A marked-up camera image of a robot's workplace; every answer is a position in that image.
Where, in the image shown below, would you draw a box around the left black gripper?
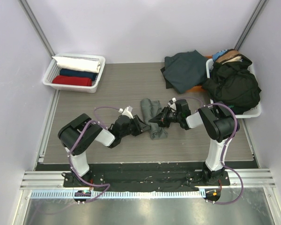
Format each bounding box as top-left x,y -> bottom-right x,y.
120,115 -> 151,138

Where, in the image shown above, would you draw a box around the grey t shirt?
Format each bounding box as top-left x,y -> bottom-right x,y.
140,98 -> 168,140

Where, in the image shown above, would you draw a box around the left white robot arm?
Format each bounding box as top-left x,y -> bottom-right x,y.
58,113 -> 150,188

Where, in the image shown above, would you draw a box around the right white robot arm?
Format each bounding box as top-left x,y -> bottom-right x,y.
149,99 -> 239,185

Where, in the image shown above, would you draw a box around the dark teal t shirt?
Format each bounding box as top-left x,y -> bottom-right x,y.
161,50 -> 208,94

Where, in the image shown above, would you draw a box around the black clothes pile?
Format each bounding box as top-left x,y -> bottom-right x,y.
202,53 -> 261,115

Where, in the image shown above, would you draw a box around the blue and tan clothes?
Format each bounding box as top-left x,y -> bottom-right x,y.
212,49 -> 240,63

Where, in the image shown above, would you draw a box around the navy rolled t shirt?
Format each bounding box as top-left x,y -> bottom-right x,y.
59,68 -> 98,81

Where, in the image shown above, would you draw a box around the red rolled t shirt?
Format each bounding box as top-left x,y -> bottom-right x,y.
52,75 -> 92,86

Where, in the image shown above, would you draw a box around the white rolled t shirt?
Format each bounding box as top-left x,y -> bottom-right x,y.
52,56 -> 101,73

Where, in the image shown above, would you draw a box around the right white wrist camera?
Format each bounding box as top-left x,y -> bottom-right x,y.
168,97 -> 177,112

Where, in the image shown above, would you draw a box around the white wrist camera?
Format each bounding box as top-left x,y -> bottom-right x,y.
118,106 -> 133,119
168,97 -> 177,112

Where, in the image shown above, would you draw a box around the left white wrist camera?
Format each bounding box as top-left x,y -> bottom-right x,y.
118,106 -> 133,119

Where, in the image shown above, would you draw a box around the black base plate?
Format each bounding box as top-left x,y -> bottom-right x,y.
35,160 -> 259,192

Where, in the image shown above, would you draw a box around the slotted white cable duct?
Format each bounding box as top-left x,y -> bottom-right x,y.
30,189 -> 206,199

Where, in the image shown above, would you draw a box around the right aluminium frame post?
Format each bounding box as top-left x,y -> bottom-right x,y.
234,0 -> 269,50

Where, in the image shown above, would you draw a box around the aluminium frame post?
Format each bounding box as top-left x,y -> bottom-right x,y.
18,0 -> 55,56
234,0 -> 269,50

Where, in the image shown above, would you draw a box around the left aluminium frame post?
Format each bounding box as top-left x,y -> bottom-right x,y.
18,0 -> 55,56

